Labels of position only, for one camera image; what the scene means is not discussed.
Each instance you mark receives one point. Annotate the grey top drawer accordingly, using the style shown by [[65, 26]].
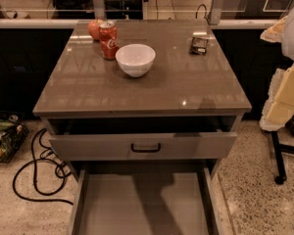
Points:
[[142, 139]]

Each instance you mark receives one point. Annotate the black rxbar chocolate bar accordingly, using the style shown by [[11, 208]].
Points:
[[198, 46]]

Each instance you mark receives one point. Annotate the red coca-cola can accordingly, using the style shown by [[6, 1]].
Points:
[[108, 37]]

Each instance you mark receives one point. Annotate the black wire basket with items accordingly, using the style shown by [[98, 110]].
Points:
[[13, 133]]

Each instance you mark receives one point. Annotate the red apple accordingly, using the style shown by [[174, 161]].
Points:
[[93, 29]]

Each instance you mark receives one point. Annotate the grey drawer cabinet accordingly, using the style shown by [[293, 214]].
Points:
[[180, 84]]

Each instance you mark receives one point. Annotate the white ceramic bowl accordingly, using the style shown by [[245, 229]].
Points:
[[135, 59]]

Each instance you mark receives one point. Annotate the black drawer handle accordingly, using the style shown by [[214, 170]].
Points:
[[146, 149]]

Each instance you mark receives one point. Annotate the black office chair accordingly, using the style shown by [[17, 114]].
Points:
[[73, 9]]

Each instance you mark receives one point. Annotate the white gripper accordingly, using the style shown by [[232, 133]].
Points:
[[279, 107]]

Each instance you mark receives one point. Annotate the black stand leg with caster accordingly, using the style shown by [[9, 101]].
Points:
[[279, 149]]

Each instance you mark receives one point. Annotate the grey open middle drawer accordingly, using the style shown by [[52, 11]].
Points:
[[145, 198]]

